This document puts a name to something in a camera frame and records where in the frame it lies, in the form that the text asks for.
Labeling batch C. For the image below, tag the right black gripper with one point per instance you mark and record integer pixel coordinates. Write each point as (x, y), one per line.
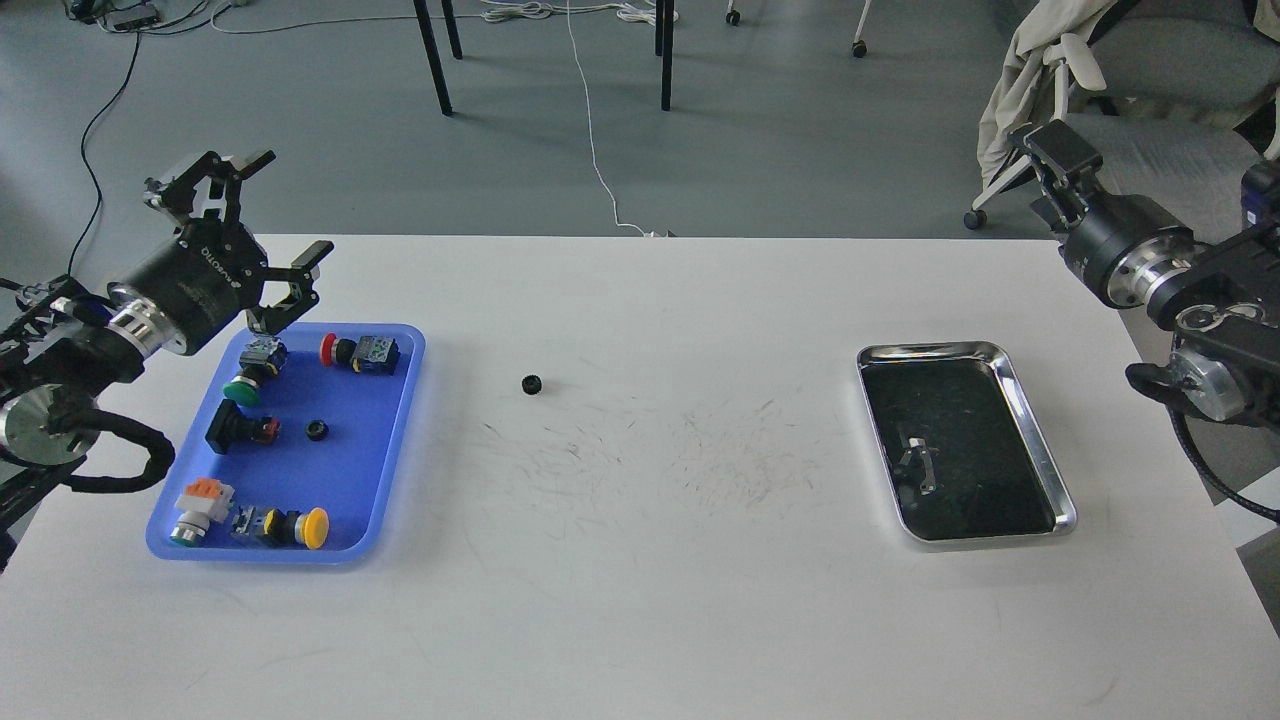
(1121, 247)

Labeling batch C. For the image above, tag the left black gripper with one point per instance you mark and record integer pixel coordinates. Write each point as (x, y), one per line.
(205, 275)

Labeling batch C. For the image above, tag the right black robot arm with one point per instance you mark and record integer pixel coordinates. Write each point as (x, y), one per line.
(1219, 302)

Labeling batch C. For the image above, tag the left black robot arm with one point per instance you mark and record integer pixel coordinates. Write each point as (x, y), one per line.
(69, 344)

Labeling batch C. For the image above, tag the beige jacket on chair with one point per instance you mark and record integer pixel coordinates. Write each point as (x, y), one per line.
(1016, 91)

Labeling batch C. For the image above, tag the grey office chair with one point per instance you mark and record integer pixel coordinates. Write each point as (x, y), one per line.
(1180, 98)

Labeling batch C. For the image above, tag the blue plastic tray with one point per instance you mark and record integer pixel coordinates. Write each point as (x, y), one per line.
(349, 474)

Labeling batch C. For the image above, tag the black power strip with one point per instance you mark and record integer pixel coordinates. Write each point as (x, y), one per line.
(114, 16)

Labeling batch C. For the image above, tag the black table leg left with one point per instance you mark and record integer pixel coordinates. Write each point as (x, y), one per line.
(432, 49)

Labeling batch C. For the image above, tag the black table leg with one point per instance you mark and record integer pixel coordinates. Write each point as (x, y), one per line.
(432, 49)
(664, 20)

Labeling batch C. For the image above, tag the steel tray with black liner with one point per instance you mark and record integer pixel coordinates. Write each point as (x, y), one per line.
(965, 458)

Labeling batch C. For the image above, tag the black table leg right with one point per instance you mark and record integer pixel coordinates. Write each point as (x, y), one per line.
(664, 20)

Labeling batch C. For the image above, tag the green push button switch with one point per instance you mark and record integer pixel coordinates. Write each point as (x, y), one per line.
(261, 361)

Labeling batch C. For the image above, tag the red emergency stop switch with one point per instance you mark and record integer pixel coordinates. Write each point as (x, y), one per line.
(370, 354)

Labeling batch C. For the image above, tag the black push button switch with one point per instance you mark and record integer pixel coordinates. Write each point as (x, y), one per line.
(230, 426)

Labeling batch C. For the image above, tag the silver orange push button switch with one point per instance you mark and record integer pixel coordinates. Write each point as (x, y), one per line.
(202, 504)

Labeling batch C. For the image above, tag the yellow push button switch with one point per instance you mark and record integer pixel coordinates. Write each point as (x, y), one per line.
(276, 528)

